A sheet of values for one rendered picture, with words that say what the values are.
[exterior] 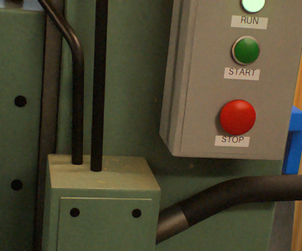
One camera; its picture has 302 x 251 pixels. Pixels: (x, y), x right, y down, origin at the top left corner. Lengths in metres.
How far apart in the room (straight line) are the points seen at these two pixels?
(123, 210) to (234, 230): 0.16
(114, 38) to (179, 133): 0.10
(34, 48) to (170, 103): 0.14
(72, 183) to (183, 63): 0.13
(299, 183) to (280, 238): 0.95
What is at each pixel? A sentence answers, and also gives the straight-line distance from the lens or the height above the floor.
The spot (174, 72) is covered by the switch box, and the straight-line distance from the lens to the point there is 0.56.
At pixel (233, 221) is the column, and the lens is 0.66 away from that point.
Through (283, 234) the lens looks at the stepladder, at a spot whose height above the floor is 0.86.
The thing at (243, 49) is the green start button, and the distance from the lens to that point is 0.53.
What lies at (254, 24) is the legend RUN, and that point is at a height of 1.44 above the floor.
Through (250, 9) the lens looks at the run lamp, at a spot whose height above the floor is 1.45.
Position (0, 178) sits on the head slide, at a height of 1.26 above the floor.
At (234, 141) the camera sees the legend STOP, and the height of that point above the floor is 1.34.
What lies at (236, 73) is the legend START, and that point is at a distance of 0.54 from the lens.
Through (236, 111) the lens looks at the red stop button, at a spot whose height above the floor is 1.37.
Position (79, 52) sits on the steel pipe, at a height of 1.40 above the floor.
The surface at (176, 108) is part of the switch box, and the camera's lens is 0.54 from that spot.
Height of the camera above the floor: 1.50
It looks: 17 degrees down
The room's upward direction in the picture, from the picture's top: 6 degrees clockwise
